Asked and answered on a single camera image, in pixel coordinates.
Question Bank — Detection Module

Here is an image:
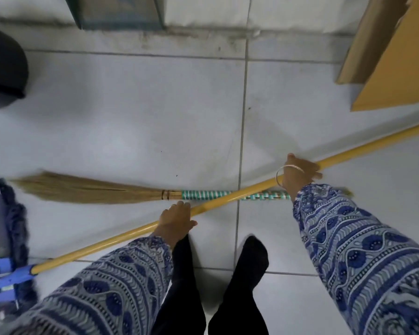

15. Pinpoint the person's right hand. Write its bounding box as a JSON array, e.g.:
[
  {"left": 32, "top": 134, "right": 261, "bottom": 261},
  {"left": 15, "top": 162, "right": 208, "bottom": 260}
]
[{"left": 277, "top": 153, "right": 324, "bottom": 202}]

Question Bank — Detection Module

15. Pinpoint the person's left hand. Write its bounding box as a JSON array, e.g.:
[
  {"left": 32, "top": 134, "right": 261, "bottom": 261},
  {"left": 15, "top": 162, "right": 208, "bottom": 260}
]
[{"left": 153, "top": 201, "right": 198, "bottom": 250}]

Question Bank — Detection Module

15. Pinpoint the yellow-handled mop with blue head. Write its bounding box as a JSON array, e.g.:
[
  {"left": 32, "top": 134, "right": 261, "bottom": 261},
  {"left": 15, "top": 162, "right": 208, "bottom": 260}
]
[{"left": 0, "top": 119, "right": 419, "bottom": 320}]

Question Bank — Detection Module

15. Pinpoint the grass broom with green-white handle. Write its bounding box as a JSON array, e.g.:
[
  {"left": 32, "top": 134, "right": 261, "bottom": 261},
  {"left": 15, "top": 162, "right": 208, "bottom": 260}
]
[{"left": 9, "top": 171, "right": 354, "bottom": 206}]

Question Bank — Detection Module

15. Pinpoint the brown cardboard box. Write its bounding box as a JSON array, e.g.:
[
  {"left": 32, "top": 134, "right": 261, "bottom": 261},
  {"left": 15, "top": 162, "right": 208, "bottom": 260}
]
[{"left": 336, "top": 0, "right": 419, "bottom": 113}]

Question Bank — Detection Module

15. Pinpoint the person's left forearm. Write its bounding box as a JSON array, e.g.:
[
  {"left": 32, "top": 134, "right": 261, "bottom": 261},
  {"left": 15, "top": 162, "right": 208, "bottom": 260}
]
[{"left": 5, "top": 234, "right": 175, "bottom": 335}]

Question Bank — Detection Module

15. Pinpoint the person's right forearm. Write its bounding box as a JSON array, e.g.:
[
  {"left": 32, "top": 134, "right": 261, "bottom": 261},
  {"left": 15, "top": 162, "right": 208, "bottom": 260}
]
[{"left": 292, "top": 183, "right": 419, "bottom": 335}]

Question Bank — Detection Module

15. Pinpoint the person's left leg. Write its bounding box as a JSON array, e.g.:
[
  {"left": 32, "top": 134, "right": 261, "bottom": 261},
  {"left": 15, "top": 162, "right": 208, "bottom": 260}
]
[{"left": 151, "top": 233, "right": 207, "bottom": 335}]

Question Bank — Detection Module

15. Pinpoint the person's leg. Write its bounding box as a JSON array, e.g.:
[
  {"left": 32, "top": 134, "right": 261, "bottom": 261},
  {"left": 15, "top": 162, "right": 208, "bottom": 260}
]
[
  {"left": 151, "top": 233, "right": 207, "bottom": 335},
  {"left": 208, "top": 234, "right": 270, "bottom": 335}
]

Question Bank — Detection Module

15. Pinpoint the person's right leg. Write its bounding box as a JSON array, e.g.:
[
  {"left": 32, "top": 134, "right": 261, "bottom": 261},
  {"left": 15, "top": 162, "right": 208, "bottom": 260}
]
[{"left": 208, "top": 234, "right": 270, "bottom": 335}]

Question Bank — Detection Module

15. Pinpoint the silver bangle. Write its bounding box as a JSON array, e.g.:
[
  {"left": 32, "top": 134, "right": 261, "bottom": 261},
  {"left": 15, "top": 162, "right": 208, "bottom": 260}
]
[{"left": 275, "top": 164, "right": 305, "bottom": 188}]

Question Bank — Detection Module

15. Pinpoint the black plastic bin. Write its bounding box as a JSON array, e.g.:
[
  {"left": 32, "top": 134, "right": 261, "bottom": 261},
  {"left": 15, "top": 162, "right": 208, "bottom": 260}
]
[{"left": 0, "top": 22, "right": 30, "bottom": 111}]

